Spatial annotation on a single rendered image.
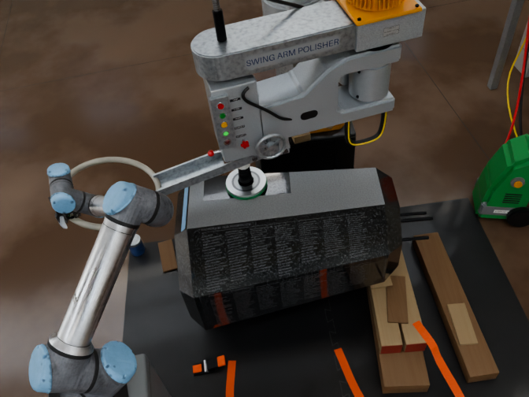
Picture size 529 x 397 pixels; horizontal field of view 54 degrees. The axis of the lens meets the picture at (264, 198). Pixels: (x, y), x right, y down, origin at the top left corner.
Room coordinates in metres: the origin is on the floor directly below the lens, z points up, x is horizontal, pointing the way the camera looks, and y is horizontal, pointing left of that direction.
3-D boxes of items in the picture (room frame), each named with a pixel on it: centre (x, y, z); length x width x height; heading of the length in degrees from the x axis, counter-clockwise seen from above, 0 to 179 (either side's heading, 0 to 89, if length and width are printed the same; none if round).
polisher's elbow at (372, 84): (1.97, -0.56, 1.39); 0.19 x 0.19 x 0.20
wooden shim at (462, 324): (1.28, -1.02, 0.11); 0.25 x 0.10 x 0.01; 177
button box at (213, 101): (1.73, 0.13, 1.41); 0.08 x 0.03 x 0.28; 100
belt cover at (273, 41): (1.92, -0.26, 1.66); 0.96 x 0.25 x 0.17; 100
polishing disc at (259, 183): (1.86, 0.08, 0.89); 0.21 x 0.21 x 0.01
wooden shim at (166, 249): (2.09, 0.71, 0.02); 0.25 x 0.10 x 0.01; 10
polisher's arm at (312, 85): (1.91, -0.30, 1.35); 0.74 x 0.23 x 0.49; 100
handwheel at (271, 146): (1.76, -0.06, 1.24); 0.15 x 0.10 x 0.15; 100
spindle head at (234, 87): (1.87, 0.01, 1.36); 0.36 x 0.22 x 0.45; 100
